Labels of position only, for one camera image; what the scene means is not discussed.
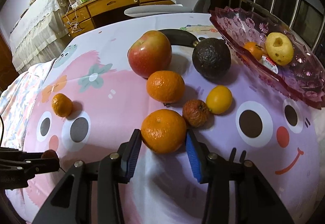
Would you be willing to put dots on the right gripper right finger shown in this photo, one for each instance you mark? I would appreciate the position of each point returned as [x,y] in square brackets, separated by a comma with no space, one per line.
[197,154]

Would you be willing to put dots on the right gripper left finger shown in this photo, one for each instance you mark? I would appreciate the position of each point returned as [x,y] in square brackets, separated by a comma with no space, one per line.
[129,152]

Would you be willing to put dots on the shrivelled brown orange fruit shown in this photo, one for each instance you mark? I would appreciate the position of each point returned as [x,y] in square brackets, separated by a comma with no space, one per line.
[196,113]

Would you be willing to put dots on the large mandarin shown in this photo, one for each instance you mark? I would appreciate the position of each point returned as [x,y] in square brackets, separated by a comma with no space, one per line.
[165,86]
[163,131]

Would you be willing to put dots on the small yellow citrus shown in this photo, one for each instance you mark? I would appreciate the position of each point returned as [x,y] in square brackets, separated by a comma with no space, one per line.
[219,100]

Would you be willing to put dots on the lone mandarin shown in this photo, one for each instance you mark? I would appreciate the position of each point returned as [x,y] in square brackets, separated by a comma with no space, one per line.
[62,105]

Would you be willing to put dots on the dark avocado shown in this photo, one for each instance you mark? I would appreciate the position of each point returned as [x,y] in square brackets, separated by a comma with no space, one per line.
[211,58]

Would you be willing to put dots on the red apple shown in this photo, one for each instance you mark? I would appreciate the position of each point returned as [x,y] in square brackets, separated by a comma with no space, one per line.
[150,53]

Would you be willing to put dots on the blackened banana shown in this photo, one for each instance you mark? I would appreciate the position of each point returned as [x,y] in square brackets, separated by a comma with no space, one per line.
[180,37]

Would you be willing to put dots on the small mandarin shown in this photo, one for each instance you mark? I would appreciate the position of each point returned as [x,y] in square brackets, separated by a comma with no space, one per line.
[255,50]

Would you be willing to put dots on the purple glass fruit bowl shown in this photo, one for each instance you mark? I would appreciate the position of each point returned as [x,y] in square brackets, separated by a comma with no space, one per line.
[301,79]

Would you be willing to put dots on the brown speckled pear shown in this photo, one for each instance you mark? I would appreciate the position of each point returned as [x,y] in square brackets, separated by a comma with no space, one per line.
[279,48]

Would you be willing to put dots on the pastel patchwork blanket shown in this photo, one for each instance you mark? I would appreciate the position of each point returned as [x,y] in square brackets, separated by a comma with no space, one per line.
[17,102]

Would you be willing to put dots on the red white snack packet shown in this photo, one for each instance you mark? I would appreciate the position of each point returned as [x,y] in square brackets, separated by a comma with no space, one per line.
[269,64]

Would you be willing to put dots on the white lace bed cover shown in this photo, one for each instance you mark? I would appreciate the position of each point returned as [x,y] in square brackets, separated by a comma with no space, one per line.
[40,35]

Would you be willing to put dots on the wooden desk with drawers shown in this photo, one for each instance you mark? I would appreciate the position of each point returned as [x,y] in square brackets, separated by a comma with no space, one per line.
[97,13]

